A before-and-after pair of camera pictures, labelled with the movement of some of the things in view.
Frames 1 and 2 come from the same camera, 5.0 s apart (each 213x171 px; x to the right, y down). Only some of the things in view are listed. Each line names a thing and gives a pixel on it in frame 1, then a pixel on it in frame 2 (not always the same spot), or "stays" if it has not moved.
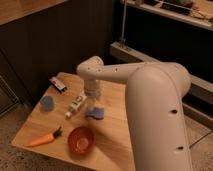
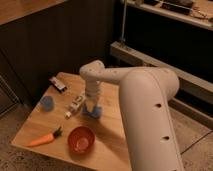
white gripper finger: (97, 101) stays
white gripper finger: (84, 101) to (89, 106)
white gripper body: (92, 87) stays
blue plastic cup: (48, 103) stays
